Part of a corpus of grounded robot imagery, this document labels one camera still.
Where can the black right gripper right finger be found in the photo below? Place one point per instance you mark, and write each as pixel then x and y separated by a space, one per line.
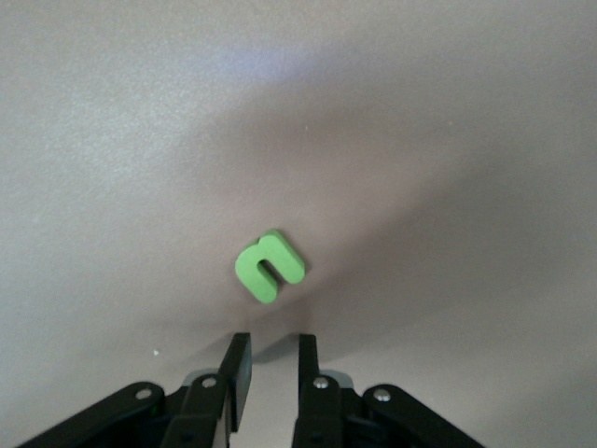
pixel 326 415

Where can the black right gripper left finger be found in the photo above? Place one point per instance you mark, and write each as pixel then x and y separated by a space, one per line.
pixel 196 415

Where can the green foam letter u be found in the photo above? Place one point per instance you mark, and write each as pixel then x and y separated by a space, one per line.
pixel 247 270

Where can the brown table cover sheet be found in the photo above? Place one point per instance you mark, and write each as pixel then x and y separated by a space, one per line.
pixel 420 140

